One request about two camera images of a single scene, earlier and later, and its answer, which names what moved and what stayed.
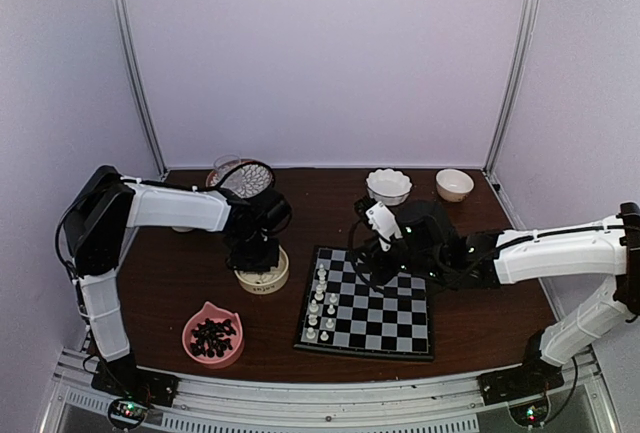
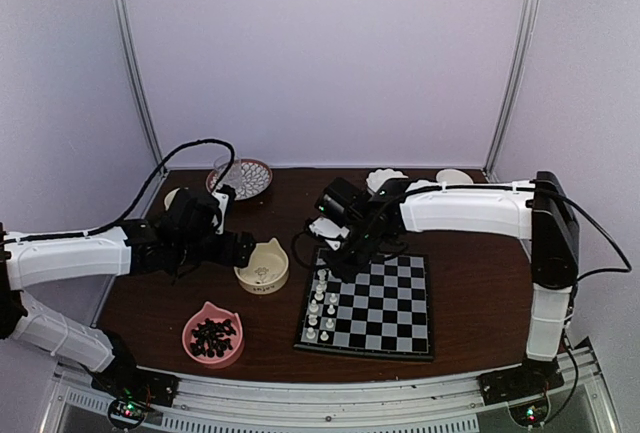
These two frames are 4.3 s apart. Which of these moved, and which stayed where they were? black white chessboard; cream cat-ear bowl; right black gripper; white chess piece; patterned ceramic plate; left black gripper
Moved: right black gripper; left black gripper
Stayed: patterned ceramic plate; cream cat-ear bowl; black white chessboard; white chess piece
